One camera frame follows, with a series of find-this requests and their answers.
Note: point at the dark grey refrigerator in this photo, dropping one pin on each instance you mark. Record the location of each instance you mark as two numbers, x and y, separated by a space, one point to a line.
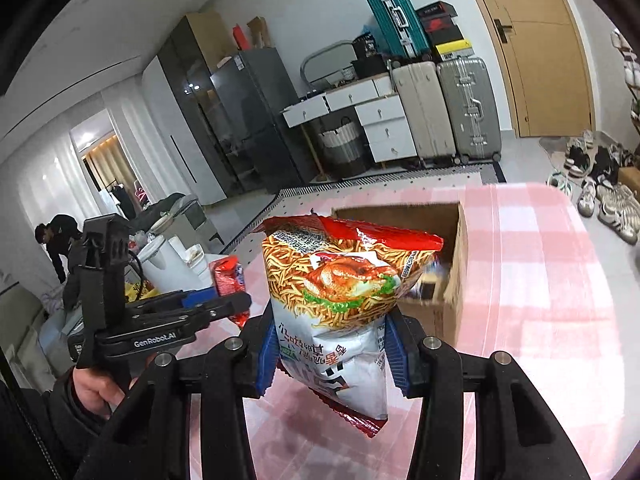
260 110

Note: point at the wooden shoe rack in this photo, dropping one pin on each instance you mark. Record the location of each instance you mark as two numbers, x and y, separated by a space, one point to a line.
636 115

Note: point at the white wardrobe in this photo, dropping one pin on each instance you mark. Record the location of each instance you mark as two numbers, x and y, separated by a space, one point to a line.
170 150

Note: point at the white food cup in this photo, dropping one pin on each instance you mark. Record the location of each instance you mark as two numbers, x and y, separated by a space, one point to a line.
192 255

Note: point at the teal suitcase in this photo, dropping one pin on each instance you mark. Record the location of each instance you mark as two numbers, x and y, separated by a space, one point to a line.
390 15

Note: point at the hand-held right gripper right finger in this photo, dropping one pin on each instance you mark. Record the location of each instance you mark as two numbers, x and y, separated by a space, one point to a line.
400 360

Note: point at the woven laundry basket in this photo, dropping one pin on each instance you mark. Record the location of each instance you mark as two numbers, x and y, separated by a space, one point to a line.
342 147

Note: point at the yellow bag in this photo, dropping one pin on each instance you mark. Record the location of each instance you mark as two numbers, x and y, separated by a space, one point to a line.
145 292

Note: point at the white dressing table with drawers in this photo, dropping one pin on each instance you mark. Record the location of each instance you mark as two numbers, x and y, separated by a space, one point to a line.
350 95

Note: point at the small brown cardboard box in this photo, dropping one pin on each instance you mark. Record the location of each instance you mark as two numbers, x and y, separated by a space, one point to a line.
631 180

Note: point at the pile of shoes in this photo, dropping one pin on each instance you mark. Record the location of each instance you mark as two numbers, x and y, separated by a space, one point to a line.
615 205

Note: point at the red snack packet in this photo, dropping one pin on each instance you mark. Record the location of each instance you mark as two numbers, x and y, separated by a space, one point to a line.
227 277

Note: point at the light grey sofa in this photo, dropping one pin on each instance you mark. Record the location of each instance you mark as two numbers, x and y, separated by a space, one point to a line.
20 320

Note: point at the black printed bag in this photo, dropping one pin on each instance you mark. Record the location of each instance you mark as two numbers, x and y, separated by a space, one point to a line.
363 46

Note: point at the oval mirror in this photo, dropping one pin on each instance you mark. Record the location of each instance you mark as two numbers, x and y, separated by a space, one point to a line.
325 60

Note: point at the silver suitcase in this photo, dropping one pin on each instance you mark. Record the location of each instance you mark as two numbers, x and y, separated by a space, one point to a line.
467 105

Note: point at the white sheer curtain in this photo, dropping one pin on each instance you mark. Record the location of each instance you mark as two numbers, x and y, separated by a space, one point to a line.
30 195

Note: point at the brown paper bag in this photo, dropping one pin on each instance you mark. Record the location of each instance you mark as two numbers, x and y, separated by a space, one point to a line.
258 32

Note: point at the white kettle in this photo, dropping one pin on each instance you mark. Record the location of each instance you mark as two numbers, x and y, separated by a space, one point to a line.
160 270

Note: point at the person's left hand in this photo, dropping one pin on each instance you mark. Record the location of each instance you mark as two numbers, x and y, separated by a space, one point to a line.
95 390

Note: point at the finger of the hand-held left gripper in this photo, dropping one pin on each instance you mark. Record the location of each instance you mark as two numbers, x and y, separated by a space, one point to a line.
197 299
230 305

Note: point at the yellow black shoe box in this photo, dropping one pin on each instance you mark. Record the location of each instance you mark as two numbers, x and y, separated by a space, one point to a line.
452 50

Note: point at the red paper bag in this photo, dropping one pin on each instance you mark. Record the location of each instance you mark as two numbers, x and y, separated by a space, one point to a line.
240 37

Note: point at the flat cardboard sheet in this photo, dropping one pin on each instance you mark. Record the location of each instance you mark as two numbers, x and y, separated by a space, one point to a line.
210 35

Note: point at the grey door mat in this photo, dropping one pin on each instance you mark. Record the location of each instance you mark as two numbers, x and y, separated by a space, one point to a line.
550 146

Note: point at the rows of shoes on rack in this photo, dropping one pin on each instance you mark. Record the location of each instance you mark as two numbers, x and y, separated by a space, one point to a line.
631 72

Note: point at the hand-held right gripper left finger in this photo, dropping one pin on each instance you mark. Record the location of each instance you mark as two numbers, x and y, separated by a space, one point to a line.
265 360

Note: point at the black storage box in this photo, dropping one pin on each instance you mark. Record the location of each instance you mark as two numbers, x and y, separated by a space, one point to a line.
372 68

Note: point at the wooden door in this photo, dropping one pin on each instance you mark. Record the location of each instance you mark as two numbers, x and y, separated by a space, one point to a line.
545 60

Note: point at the dark glass cabinet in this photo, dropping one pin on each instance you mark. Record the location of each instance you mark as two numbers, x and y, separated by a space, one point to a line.
195 100

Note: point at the small noodle snack bag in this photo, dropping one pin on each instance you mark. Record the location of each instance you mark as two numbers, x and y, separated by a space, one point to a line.
340 280

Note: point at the person's left forearm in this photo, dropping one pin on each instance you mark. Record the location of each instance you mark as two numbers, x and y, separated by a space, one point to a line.
45 435

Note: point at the black shoe box red logo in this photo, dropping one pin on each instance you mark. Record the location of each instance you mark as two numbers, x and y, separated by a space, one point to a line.
438 25

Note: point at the beige suitcase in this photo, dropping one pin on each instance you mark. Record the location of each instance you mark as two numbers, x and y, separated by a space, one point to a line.
422 110

